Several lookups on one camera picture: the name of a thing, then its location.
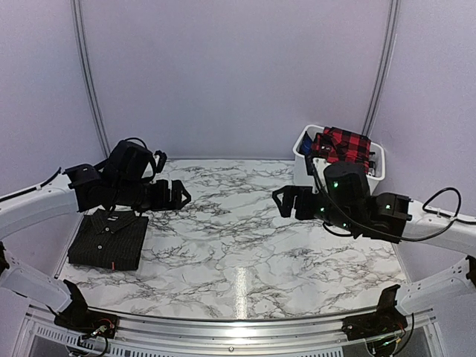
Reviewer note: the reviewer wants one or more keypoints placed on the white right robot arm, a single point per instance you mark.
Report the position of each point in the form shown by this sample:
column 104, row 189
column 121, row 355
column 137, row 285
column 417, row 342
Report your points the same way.
column 353, row 272

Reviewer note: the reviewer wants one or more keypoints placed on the aluminium front frame rail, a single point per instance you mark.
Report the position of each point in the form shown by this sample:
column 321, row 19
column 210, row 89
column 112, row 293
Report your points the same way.
column 337, row 334

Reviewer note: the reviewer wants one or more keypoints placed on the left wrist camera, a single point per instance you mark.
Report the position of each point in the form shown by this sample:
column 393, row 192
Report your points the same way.
column 160, row 159

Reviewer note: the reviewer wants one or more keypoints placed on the aluminium corner post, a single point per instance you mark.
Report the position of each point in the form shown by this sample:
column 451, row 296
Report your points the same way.
column 383, row 67
column 85, row 65

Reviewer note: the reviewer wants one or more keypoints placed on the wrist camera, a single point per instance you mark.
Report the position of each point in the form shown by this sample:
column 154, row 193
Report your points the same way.
column 315, row 168
column 160, row 159

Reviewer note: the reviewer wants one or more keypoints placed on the right aluminium corner post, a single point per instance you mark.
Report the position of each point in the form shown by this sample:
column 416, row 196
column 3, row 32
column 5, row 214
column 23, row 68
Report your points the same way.
column 383, row 67

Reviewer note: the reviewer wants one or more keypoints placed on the left aluminium corner post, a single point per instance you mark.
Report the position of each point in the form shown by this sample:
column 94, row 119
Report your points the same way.
column 85, row 65

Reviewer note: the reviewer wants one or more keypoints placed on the blue plaid shirt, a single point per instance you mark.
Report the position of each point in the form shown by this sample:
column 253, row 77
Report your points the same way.
column 305, row 147

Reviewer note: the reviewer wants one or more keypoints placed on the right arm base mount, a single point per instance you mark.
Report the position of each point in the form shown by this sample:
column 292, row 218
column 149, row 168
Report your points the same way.
column 385, row 319

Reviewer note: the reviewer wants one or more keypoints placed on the black pinstriped long sleeve shirt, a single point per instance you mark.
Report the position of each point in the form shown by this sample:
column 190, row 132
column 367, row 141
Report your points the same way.
column 112, row 241

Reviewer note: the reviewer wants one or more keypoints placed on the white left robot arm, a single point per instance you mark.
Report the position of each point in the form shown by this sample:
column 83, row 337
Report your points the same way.
column 28, row 236

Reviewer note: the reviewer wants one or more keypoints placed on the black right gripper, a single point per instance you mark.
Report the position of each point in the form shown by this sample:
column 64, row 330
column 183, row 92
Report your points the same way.
column 291, row 192

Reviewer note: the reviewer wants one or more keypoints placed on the red black plaid shirt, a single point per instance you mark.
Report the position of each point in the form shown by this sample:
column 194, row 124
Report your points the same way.
column 336, row 145

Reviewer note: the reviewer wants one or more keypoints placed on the white plastic bin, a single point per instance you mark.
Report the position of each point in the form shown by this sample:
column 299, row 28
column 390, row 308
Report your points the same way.
column 377, row 169

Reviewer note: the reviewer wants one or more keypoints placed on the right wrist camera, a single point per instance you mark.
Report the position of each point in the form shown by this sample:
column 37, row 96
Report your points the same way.
column 315, row 168

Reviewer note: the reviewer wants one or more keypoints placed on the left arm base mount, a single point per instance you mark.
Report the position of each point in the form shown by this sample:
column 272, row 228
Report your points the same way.
column 78, row 317

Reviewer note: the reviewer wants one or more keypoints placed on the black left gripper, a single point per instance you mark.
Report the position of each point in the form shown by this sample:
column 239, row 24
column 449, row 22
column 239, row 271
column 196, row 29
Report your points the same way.
column 162, row 202

